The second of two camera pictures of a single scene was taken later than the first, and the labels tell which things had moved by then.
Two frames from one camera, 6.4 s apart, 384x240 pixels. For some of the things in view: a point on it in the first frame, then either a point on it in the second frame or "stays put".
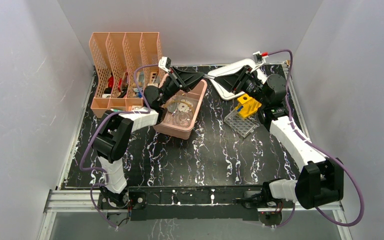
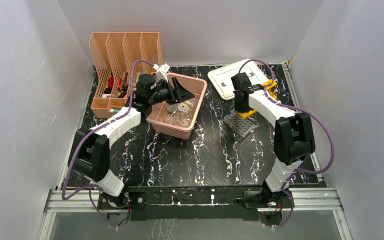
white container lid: [226, 94] stays put
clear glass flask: [182, 119] stays put
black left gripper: [184, 80] → [177, 94]
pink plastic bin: [179, 118] stays put
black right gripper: [232, 81] → [238, 108]
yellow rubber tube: [182, 101] stays put
